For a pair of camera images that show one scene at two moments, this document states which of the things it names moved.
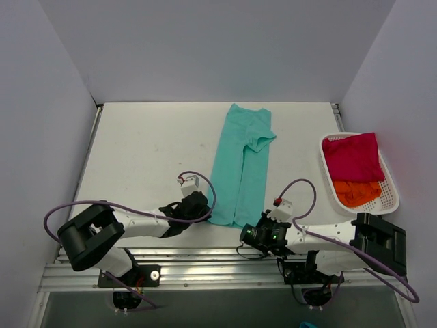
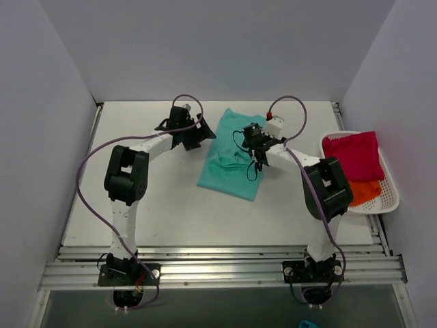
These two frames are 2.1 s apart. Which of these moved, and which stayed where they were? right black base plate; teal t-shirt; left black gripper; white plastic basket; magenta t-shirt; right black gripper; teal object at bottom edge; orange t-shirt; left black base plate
Moved: teal t-shirt; right black gripper; left black gripper
Stayed: left black base plate; orange t-shirt; right black base plate; teal object at bottom edge; magenta t-shirt; white plastic basket
